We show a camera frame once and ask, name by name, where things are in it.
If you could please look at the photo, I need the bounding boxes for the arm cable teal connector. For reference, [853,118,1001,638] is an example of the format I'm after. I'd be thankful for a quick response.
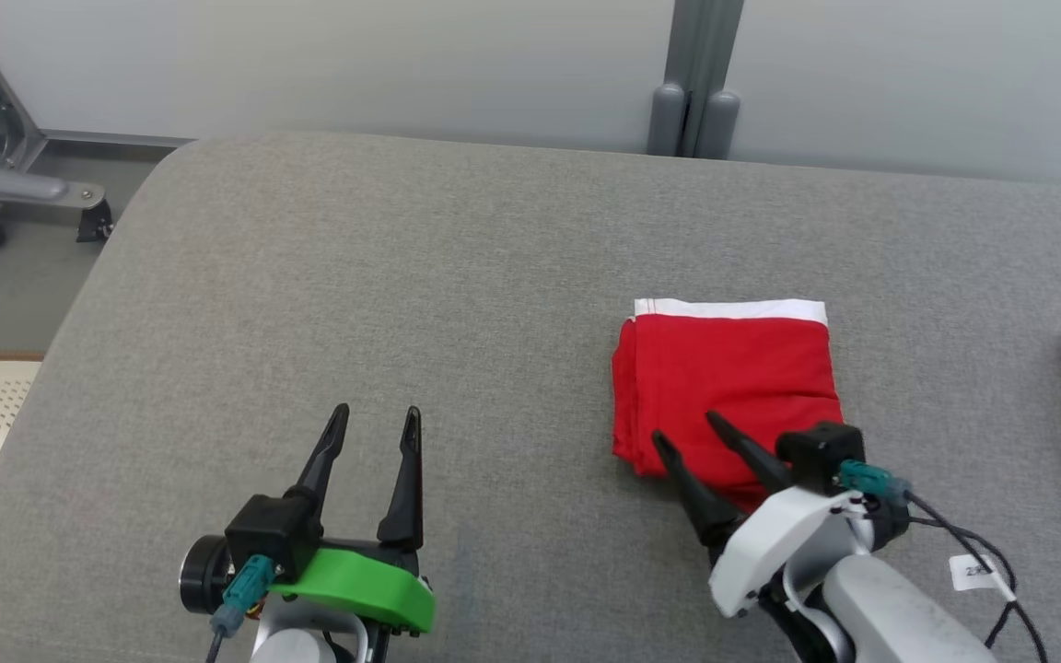
[208,554,275,663]
[839,460,1049,663]

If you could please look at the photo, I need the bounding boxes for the white label on right cable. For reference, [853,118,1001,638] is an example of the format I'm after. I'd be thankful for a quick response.
[949,552,1016,602]

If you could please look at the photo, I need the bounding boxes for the red shorts with white stripe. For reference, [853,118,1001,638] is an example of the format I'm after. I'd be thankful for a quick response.
[612,297,845,514]

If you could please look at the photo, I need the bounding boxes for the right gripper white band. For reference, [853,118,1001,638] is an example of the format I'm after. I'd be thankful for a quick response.
[651,411,909,618]

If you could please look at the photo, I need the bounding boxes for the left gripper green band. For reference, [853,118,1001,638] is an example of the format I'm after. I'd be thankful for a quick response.
[179,403,437,636]

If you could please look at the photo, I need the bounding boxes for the right arm cable teal connector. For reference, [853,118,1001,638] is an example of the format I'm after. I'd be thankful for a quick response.
[839,460,1049,663]

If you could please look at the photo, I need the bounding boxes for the grey metal stand with casters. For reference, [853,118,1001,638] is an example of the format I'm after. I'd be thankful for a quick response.
[0,0,117,254]

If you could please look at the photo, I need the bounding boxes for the left arm cable teal connector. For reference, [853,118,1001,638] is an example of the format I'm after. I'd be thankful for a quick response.
[208,554,275,663]

